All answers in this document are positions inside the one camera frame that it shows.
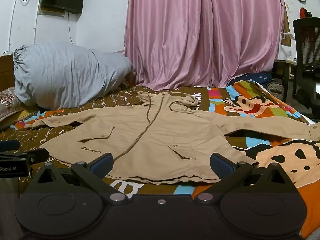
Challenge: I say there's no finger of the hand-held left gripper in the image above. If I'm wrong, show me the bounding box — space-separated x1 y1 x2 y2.
0 148 49 166
0 140 21 152

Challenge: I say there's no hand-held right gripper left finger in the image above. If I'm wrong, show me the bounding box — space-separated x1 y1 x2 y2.
30 152 128 204

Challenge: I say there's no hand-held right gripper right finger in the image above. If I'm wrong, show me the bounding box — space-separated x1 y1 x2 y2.
194 152 295 204

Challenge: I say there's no beige hooded jacket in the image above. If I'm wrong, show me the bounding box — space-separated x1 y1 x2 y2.
25 91 320 184

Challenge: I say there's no patterned brown pillow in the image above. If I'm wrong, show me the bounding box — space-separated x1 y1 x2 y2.
0 87 40 131

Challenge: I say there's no cartoon printed blanket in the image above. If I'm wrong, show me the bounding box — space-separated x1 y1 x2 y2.
0 80 320 239

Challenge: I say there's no wooden headboard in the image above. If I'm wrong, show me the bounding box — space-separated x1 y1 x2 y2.
0 54 16 92

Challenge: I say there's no grey bedding bundle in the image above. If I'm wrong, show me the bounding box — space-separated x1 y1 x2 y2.
13 43 137 111

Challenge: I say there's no dark blue bag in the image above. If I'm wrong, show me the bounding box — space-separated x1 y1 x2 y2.
230 72 272 87

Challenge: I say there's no dark patterned bag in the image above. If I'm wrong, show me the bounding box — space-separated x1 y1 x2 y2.
266 80 286 101

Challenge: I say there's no wooden desk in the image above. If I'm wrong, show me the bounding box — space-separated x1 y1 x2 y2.
273 59 298 81

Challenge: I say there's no pink curtain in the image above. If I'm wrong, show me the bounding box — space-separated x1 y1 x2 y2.
124 0 286 91

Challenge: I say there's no black mesh office chair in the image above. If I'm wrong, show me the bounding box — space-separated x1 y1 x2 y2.
292 17 320 120

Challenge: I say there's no white wall cable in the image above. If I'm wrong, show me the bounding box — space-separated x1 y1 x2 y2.
7 0 27 53

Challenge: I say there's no black television cable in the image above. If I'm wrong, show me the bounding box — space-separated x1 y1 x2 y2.
67 11 74 45

